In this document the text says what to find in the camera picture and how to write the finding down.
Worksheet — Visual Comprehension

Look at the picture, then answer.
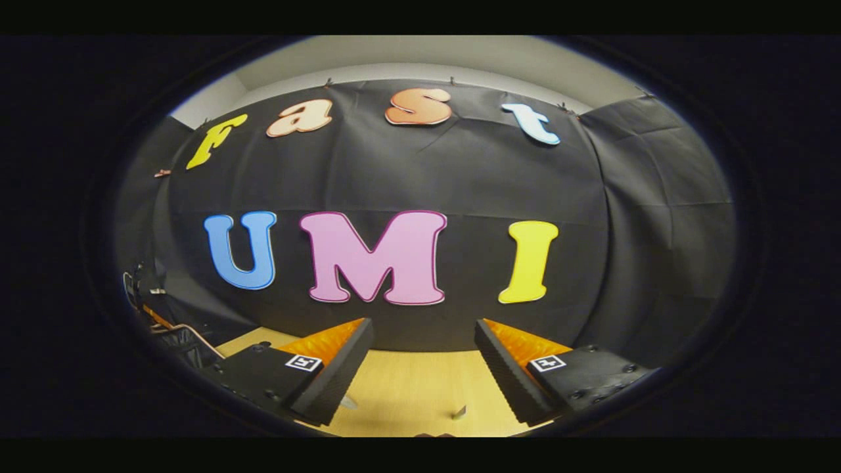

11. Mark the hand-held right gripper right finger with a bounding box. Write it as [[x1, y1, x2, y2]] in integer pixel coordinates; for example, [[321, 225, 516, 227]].
[[474, 319, 659, 426]]

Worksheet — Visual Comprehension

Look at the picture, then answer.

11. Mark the black backdrop cloth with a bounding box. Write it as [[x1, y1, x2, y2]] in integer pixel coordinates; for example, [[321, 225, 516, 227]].
[[115, 79, 737, 369]]

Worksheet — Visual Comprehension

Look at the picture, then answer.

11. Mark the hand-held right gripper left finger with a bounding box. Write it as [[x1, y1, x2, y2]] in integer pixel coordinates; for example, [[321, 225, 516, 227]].
[[200, 318, 374, 426]]

